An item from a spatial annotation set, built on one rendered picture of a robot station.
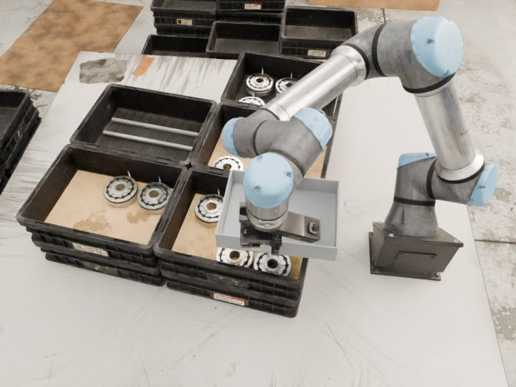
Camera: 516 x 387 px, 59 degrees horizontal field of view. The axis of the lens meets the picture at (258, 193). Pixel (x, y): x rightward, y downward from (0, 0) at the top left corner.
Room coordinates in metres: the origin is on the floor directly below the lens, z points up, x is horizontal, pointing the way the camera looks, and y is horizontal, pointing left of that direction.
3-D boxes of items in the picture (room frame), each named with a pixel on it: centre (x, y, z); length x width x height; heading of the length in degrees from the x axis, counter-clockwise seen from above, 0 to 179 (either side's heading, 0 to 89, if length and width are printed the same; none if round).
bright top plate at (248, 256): (0.63, 0.06, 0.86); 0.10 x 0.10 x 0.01
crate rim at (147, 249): (0.80, 0.44, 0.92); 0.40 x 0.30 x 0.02; 76
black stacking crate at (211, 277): (0.70, 0.05, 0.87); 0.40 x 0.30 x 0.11; 76
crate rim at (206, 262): (0.70, 0.05, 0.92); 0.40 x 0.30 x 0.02; 76
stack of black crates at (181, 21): (2.67, 0.44, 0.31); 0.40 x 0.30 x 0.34; 85
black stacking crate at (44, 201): (0.80, 0.44, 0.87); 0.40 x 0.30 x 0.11; 76
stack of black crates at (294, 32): (2.20, -0.33, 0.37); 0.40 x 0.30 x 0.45; 85
